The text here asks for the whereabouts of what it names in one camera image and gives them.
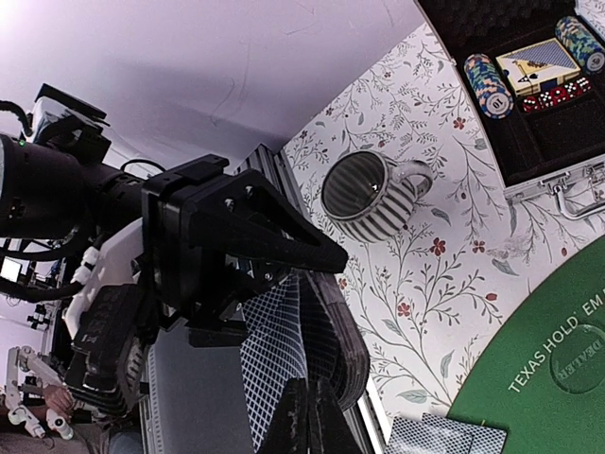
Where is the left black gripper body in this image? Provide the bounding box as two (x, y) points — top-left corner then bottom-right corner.
(141, 155), (267, 348)

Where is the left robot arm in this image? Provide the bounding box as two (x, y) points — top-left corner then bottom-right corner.
(1, 91), (348, 329)

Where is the blue playing card deck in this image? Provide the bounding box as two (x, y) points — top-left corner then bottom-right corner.
(240, 271), (370, 452)

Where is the card deck in case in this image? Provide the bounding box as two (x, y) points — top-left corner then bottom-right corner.
(496, 38), (581, 96)

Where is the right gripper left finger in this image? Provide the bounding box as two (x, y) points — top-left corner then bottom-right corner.
(257, 378), (308, 454)

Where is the round green poker mat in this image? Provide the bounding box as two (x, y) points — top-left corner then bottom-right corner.
(448, 239), (604, 453)

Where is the striped ceramic mug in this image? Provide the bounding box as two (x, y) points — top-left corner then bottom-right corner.
(320, 150), (434, 243)

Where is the dealt blue playing card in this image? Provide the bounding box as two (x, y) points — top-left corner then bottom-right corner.
(422, 413), (508, 454)

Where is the aluminium poker chip case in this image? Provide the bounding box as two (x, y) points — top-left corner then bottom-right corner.
(418, 1), (604, 220)

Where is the person in grey clothes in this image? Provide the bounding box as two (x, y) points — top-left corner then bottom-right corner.
(0, 382), (143, 454)

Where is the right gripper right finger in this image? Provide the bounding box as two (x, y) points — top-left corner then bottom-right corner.
(308, 378), (359, 454)

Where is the poker chips front row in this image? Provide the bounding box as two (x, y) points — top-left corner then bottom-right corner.
(463, 53), (513, 119)

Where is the poker chips back row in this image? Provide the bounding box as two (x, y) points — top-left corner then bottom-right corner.
(555, 16), (604, 74)

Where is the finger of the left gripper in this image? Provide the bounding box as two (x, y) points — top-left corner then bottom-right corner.
(188, 169), (348, 274)

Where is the poker chips row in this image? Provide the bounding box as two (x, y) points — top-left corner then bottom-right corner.
(555, 16), (604, 74)
(463, 53), (513, 119)

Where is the clear acrylic dealer button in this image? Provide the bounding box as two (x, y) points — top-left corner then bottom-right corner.
(549, 324), (604, 395)

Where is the red and black dice row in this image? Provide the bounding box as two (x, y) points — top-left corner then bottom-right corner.
(520, 77), (593, 114)

